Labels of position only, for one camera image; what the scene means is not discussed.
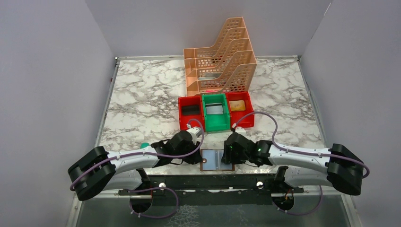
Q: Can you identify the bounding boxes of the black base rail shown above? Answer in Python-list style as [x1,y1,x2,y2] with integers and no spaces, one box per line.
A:
[118,174,304,206]

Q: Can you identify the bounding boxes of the green eraser block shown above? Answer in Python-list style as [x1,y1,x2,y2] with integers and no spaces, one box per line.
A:
[140,142,149,149]

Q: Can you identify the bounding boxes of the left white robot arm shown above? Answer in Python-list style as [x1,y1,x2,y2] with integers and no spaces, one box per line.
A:
[68,127,205,201]

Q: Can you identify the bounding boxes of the black card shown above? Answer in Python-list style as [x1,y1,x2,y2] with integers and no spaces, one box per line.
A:
[181,105,201,116]

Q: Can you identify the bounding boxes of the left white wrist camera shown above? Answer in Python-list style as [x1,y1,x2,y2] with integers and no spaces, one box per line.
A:
[186,126,204,141]

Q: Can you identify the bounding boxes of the gold card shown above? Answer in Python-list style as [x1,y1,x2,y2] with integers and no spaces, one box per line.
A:
[229,100,246,112]

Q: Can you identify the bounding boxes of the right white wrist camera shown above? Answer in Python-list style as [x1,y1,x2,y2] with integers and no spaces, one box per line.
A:
[230,126,246,135]

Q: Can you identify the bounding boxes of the peach plastic file organizer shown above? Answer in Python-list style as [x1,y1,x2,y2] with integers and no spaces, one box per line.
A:
[183,17,257,96]

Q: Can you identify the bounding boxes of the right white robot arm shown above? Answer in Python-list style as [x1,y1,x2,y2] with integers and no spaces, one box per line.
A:
[221,132,365,196]

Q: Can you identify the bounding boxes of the silver card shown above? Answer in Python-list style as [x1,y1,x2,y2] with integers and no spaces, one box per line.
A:
[205,103,224,115]

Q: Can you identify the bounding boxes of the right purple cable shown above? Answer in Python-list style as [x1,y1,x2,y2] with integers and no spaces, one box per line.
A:
[230,111,370,217]

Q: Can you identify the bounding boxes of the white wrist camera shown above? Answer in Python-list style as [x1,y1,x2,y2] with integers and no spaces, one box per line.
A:
[186,126,204,141]
[230,126,246,135]

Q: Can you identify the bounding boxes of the red bin with black card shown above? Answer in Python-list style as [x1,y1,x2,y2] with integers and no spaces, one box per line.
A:
[178,96,206,130]

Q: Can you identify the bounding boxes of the green plastic bin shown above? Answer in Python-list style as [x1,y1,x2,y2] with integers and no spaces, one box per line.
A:
[202,94,230,132]

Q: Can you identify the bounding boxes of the brown leather card holder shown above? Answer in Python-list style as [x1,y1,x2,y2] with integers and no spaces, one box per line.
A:
[200,149,235,172]

